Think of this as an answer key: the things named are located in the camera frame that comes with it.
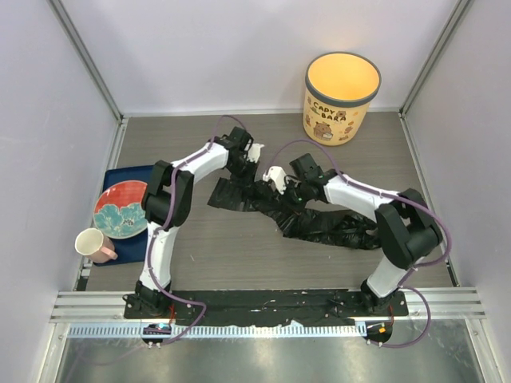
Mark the right aluminium corner post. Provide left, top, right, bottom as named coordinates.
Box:
left=399, top=0, right=473, bottom=120

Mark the aluminium corner post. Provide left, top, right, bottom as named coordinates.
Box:
left=47, top=0, right=123, bottom=123
left=399, top=0, right=473, bottom=120

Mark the black trash bag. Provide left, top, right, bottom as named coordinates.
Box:
left=208, top=177, right=381, bottom=250

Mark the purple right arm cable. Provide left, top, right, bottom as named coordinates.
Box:
left=263, top=138, right=453, bottom=349

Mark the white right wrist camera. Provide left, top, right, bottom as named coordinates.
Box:
left=262, top=166, right=287, bottom=195

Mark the red and teal plate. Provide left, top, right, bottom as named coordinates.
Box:
left=93, top=180, right=147, bottom=239

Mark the blue tray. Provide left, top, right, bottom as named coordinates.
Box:
left=101, top=165, right=153, bottom=264

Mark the perforated cable duct strip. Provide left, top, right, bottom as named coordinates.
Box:
left=68, top=322, right=366, bottom=340

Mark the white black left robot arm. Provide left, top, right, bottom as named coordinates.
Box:
left=123, top=127, right=263, bottom=319

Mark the left aluminium corner post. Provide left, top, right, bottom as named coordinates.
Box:
left=47, top=0, right=123, bottom=123

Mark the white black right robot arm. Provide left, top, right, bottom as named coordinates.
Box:
left=263, top=153, right=443, bottom=315

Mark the yellow capybara trash bin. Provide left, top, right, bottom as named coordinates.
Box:
left=303, top=52, right=382, bottom=146

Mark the white paper cup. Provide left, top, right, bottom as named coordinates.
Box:
left=74, top=227, right=117, bottom=264

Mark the aluminium frame rail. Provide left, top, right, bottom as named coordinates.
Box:
left=50, top=287, right=486, bottom=323

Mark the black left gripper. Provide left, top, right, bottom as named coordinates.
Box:
left=226, top=156, right=258, bottom=195

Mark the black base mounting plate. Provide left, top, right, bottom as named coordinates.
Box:
left=123, top=289, right=409, bottom=327

